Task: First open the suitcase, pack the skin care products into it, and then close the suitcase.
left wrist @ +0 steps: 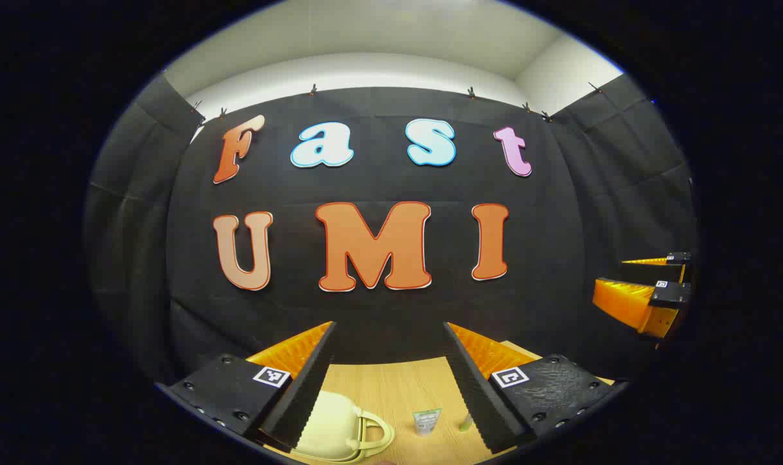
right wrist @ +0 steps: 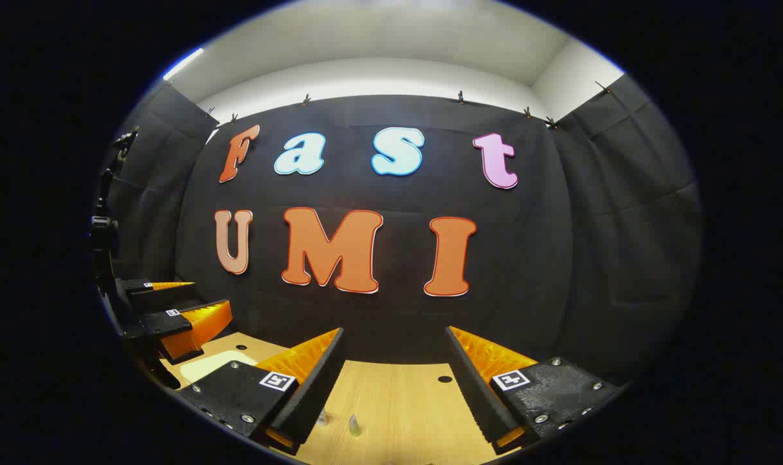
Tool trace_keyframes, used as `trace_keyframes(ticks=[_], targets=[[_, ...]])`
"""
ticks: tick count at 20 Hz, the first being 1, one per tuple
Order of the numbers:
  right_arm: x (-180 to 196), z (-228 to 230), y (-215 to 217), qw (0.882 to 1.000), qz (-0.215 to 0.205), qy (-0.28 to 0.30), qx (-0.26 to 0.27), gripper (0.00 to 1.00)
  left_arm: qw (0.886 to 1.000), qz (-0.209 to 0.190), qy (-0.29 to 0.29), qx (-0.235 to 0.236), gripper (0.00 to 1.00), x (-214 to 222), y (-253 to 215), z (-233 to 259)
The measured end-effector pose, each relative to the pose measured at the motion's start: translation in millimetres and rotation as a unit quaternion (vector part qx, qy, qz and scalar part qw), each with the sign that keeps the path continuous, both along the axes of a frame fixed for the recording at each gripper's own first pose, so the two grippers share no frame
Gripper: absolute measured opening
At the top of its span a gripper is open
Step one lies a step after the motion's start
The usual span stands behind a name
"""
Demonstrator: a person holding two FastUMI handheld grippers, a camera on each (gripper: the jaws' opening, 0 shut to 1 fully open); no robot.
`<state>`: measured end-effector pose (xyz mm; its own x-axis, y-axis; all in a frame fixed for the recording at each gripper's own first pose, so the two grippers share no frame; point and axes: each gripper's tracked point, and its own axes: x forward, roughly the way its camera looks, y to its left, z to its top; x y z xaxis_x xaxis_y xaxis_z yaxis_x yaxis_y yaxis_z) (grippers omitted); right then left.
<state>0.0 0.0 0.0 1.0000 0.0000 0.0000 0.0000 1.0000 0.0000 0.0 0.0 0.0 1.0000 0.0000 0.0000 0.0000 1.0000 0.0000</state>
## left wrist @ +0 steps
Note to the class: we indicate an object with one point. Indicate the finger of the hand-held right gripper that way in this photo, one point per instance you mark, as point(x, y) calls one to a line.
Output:
point(669, 297)
point(678, 268)

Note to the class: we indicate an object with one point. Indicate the pale yellow suitcase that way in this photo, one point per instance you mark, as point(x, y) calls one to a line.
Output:
point(326, 420)

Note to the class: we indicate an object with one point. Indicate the green-tipped skin care tube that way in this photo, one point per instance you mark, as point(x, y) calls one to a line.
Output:
point(425, 423)

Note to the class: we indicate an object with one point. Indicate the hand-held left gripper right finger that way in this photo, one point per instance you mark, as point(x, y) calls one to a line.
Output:
point(478, 394)

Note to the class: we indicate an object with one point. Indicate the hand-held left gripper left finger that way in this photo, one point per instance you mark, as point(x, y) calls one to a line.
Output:
point(301, 394)

